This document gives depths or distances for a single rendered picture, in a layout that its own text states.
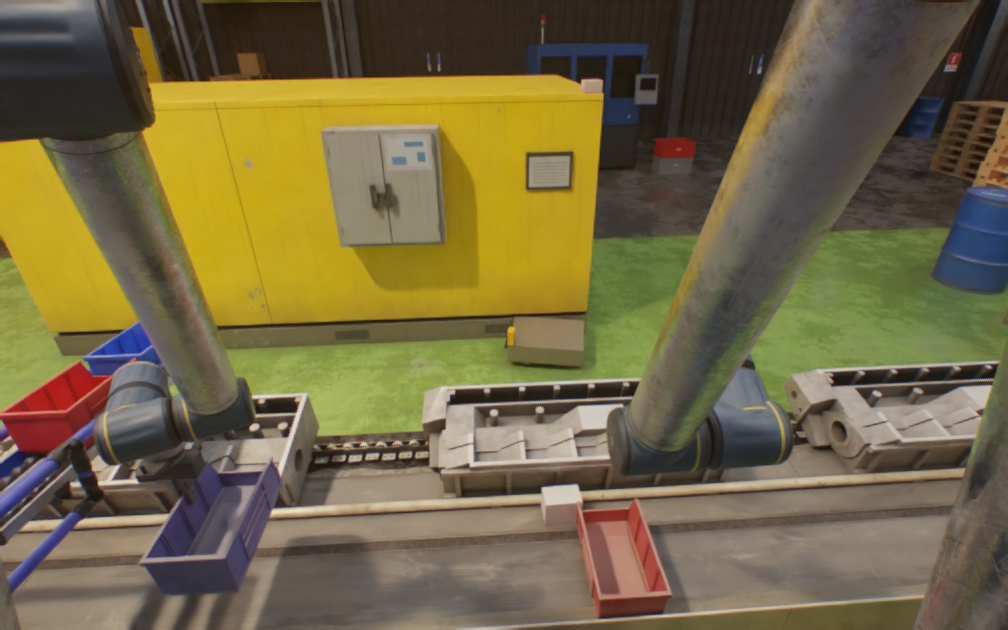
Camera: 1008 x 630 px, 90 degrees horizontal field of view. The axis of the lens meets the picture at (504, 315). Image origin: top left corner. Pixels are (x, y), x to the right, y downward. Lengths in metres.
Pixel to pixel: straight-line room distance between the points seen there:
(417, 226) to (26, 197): 2.66
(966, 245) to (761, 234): 5.98
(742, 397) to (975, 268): 5.66
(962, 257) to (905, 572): 4.73
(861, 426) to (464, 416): 1.43
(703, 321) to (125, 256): 0.75
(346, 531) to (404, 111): 2.62
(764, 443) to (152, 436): 1.11
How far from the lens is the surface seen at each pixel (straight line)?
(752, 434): 0.88
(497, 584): 1.69
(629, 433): 0.81
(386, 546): 1.81
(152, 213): 0.82
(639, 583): 1.73
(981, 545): 0.63
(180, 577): 1.50
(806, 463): 2.28
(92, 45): 0.69
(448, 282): 3.93
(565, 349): 3.67
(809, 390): 2.31
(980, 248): 6.43
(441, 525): 1.82
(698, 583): 1.77
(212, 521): 1.70
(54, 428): 1.70
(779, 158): 0.46
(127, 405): 1.27
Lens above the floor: 2.16
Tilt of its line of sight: 29 degrees down
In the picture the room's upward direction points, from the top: 1 degrees counter-clockwise
